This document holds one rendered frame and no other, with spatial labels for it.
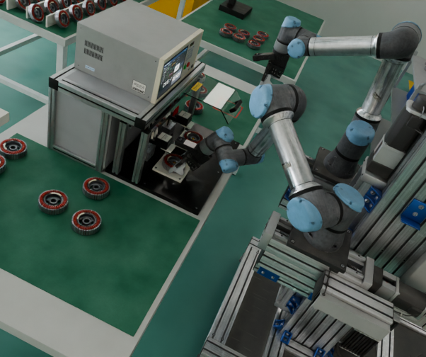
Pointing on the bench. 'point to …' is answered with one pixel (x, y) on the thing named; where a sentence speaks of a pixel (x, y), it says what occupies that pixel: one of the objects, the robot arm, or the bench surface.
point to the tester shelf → (117, 95)
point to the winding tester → (134, 47)
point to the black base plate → (194, 205)
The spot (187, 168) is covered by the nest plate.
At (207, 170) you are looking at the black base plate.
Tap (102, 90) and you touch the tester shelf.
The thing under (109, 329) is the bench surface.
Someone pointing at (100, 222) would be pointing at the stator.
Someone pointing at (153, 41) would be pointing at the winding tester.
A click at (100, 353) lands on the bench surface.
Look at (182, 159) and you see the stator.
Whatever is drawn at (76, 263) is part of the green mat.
